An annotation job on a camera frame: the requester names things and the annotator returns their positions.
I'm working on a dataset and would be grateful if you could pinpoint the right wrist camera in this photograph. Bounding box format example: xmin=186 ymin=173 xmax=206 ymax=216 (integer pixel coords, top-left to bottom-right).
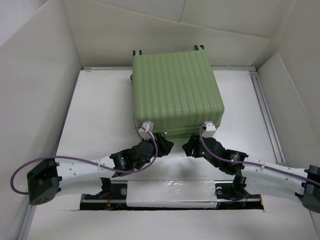
xmin=201 ymin=121 xmax=217 ymax=138

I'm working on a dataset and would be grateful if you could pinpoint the purple cable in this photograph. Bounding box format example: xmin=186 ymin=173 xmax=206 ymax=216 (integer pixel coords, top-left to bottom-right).
xmin=199 ymin=124 xmax=320 ymax=181
xmin=10 ymin=127 xmax=160 ymax=195

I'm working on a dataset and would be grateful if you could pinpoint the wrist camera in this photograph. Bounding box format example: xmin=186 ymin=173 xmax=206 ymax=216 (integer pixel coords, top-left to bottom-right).
xmin=201 ymin=121 xmax=217 ymax=138
xmin=137 ymin=121 xmax=154 ymax=140

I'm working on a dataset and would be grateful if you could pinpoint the green suitcase blue lining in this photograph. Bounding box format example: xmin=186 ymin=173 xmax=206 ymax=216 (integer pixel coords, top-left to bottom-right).
xmin=131 ymin=45 xmax=225 ymax=140

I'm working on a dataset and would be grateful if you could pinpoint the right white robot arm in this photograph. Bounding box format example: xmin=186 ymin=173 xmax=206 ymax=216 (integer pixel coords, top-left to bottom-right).
xmin=182 ymin=134 xmax=320 ymax=213

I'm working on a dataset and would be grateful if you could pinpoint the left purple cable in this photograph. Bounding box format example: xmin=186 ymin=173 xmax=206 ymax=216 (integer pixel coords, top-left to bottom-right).
xmin=10 ymin=127 xmax=160 ymax=195

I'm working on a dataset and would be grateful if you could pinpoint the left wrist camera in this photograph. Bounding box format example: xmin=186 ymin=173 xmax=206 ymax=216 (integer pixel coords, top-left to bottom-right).
xmin=137 ymin=121 xmax=154 ymax=140

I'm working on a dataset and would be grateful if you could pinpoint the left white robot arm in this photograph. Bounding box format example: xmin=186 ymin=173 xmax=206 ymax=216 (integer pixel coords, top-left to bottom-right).
xmin=26 ymin=133 xmax=174 ymax=206

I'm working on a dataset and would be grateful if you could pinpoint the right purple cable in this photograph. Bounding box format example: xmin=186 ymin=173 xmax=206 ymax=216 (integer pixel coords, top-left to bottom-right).
xmin=199 ymin=124 xmax=320 ymax=181

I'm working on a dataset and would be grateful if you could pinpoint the white foam base cover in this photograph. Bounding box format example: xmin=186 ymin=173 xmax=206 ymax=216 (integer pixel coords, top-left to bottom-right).
xmin=126 ymin=180 xmax=218 ymax=209

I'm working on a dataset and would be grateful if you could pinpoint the black metal base rail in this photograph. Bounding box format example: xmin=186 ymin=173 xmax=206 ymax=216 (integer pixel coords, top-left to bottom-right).
xmin=79 ymin=180 xmax=264 ymax=211

